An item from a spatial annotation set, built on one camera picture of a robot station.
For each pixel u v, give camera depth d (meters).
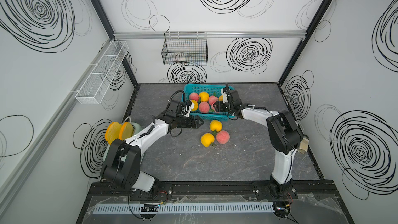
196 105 1.02
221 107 0.88
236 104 0.77
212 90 1.09
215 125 0.91
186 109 0.74
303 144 0.85
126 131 0.71
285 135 0.52
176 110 0.68
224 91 0.89
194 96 1.05
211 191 0.75
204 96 1.05
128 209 0.69
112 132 0.70
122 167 0.42
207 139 0.86
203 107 0.99
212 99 1.04
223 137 0.86
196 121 0.76
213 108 0.96
